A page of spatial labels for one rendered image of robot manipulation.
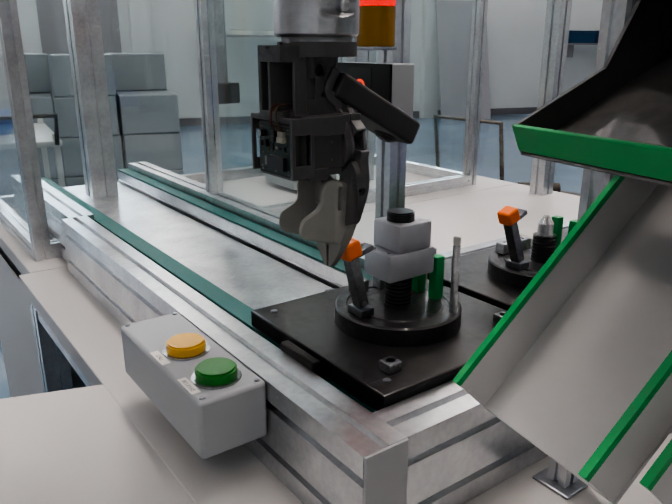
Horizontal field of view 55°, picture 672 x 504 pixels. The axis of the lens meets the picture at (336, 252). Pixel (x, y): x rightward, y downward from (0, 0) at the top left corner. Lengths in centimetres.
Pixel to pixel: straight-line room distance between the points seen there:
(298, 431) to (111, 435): 24
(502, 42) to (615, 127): 1251
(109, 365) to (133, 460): 22
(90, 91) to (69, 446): 101
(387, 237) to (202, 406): 25
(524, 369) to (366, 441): 14
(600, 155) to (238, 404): 38
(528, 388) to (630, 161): 20
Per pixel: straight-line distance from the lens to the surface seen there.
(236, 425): 63
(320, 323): 72
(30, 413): 84
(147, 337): 74
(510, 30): 1306
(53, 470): 74
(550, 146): 46
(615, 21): 56
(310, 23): 57
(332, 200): 60
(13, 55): 134
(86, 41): 161
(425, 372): 62
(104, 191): 165
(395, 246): 68
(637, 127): 48
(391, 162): 91
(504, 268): 86
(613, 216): 56
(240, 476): 68
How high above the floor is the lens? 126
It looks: 18 degrees down
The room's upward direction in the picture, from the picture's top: straight up
